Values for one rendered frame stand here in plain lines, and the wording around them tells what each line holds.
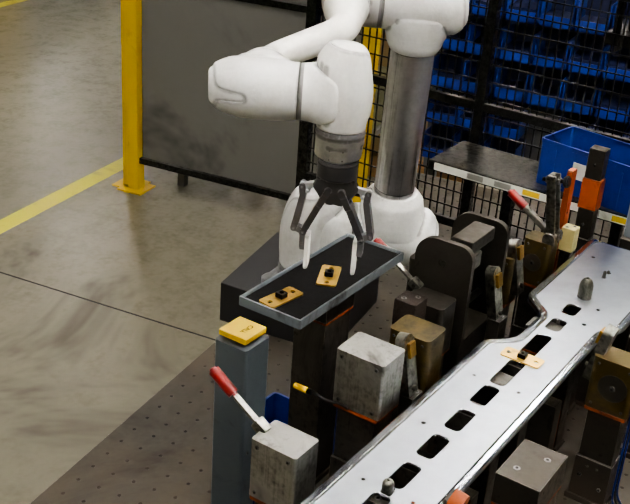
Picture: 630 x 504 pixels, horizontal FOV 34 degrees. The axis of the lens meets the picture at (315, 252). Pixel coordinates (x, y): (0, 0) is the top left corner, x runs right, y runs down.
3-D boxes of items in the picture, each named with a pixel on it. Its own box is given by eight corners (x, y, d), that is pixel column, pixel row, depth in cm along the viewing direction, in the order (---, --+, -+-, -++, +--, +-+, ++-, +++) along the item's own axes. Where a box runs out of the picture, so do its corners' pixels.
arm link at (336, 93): (369, 119, 192) (298, 114, 192) (377, 36, 185) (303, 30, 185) (370, 139, 182) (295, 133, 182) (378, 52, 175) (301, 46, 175)
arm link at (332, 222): (279, 242, 278) (284, 168, 267) (347, 248, 278) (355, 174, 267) (275, 274, 264) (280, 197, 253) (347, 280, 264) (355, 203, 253)
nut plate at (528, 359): (545, 361, 208) (546, 356, 207) (537, 369, 205) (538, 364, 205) (507, 347, 212) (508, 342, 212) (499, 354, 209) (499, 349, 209)
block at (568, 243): (550, 359, 267) (575, 230, 251) (537, 354, 269) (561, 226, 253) (555, 354, 270) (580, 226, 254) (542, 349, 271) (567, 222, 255)
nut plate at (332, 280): (335, 287, 196) (335, 282, 196) (315, 284, 197) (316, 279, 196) (341, 268, 204) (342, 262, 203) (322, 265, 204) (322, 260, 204)
